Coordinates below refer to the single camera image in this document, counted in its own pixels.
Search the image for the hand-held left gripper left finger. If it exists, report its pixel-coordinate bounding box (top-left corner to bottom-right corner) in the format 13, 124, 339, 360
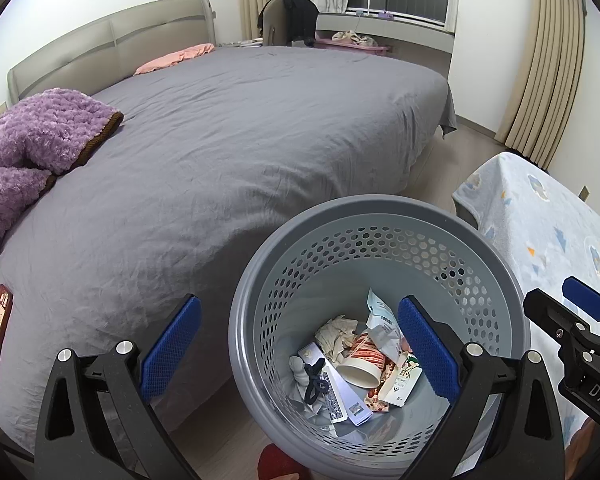
32, 294, 202, 480

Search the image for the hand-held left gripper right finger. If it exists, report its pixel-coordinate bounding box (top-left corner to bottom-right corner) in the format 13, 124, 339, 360
397, 296, 567, 480

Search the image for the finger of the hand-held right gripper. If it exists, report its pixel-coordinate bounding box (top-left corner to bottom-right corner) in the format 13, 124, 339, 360
523, 287, 600, 361
561, 276, 600, 331

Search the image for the green milk carton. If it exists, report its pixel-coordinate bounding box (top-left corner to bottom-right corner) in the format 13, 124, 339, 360
380, 352, 423, 407

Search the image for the light blue wet wipes packet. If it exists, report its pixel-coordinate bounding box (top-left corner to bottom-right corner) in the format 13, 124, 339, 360
365, 287, 406, 361

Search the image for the red and white paper cup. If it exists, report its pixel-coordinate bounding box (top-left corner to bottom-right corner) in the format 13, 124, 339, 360
336, 332, 388, 390

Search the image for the red and cream snack wrapper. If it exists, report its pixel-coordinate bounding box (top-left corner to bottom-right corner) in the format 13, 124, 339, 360
364, 360, 396, 413

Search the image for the white blue packet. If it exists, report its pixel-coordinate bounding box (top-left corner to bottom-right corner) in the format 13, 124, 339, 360
297, 342, 373, 427

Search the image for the white tissue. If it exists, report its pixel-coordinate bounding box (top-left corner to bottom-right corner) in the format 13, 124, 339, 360
315, 315, 361, 363
287, 355, 341, 428

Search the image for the blue patterned card box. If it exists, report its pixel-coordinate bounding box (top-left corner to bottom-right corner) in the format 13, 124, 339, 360
320, 365, 346, 423

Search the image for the grey perforated plastic bin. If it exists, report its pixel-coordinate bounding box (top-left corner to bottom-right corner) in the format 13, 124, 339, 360
228, 195, 531, 480

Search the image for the person's right forearm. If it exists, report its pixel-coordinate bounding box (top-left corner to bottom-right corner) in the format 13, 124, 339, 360
562, 417, 600, 480

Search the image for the light blue printed blanket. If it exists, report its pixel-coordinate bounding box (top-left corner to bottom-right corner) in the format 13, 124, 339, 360
452, 151, 600, 461

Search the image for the red slipper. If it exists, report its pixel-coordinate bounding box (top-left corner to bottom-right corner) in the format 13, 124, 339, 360
257, 444, 306, 480

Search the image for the bed with grey sheet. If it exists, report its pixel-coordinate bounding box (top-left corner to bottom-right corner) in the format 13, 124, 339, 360
0, 45, 458, 456

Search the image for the purple fluffy blanket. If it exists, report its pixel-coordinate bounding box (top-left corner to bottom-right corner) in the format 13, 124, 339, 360
0, 88, 126, 291

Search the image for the pink pillow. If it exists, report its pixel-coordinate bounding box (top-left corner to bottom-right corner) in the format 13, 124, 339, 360
132, 43, 216, 76

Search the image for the white window ledge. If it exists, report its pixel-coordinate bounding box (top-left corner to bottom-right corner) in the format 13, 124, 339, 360
316, 10, 455, 81

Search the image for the pink table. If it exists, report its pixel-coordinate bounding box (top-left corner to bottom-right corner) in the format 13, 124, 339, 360
314, 31, 395, 57

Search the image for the beige cloth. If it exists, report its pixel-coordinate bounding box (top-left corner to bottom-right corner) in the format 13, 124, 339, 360
331, 30, 376, 46

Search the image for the beige headboard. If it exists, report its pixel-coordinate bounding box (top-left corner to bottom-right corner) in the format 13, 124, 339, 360
7, 0, 217, 106

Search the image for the beige chair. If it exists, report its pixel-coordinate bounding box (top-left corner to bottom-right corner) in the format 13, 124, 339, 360
257, 0, 321, 47

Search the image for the black jacket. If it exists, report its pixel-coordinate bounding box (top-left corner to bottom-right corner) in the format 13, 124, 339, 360
280, 0, 320, 46

